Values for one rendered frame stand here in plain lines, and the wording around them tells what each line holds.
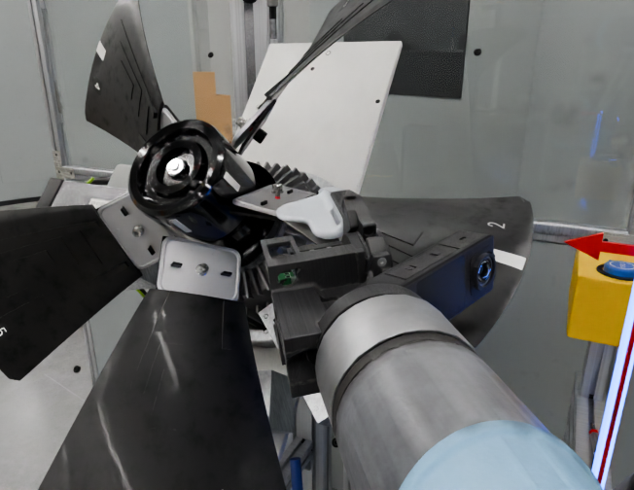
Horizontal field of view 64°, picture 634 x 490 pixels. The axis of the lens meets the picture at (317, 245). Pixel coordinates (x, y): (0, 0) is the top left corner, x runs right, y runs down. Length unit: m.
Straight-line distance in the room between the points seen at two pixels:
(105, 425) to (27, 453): 1.73
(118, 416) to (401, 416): 0.38
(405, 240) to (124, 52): 0.48
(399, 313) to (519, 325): 1.08
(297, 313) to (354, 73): 0.68
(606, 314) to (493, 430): 0.58
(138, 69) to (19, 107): 5.14
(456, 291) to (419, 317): 0.12
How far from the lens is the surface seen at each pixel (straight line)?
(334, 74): 0.94
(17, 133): 5.88
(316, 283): 0.32
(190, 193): 0.55
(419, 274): 0.31
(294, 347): 0.27
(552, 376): 1.36
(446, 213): 0.54
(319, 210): 0.40
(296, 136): 0.89
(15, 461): 2.24
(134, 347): 0.53
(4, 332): 0.76
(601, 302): 0.74
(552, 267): 1.25
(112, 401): 0.53
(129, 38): 0.78
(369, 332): 0.23
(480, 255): 0.37
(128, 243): 0.66
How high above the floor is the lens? 1.32
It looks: 19 degrees down
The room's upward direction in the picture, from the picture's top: straight up
